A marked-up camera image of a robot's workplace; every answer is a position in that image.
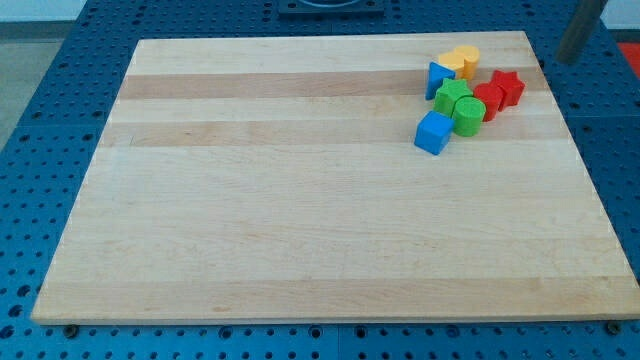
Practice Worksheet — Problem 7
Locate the red cylinder block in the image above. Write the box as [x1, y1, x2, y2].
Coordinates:
[473, 82, 503, 122]

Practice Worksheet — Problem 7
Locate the blue triangle block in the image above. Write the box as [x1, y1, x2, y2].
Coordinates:
[425, 62, 456, 100]

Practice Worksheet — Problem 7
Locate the blue cube block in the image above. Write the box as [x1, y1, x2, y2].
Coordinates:
[414, 111, 454, 155]

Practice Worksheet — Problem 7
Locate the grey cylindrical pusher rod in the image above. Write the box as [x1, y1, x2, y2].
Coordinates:
[555, 0, 608, 65]

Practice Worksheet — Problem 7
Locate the large wooden board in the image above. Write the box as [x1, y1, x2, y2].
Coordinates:
[31, 31, 639, 325]

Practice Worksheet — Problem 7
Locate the black bolt front right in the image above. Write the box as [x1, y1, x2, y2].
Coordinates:
[604, 321, 622, 336]

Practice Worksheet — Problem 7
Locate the green star block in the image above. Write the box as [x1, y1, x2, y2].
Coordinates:
[433, 78, 473, 117]

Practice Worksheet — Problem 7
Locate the yellow pentagon block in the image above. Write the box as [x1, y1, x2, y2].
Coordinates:
[438, 51, 465, 79]

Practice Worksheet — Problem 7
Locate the black bolt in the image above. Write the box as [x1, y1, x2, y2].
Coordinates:
[604, 321, 622, 336]
[62, 324, 79, 339]

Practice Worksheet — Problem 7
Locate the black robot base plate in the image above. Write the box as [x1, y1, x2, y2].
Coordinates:
[277, 0, 386, 16]

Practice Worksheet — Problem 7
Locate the red star block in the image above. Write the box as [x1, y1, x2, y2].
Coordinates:
[490, 70, 525, 111]

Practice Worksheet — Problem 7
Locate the yellow heart block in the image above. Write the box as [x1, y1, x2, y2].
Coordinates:
[454, 45, 481, 80]

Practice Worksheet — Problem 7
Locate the black bolt front left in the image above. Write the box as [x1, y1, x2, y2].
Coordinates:
[62, 324, 79, 339]

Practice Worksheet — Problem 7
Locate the green cylinder block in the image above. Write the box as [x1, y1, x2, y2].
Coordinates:
[452, 97, 486, 137]

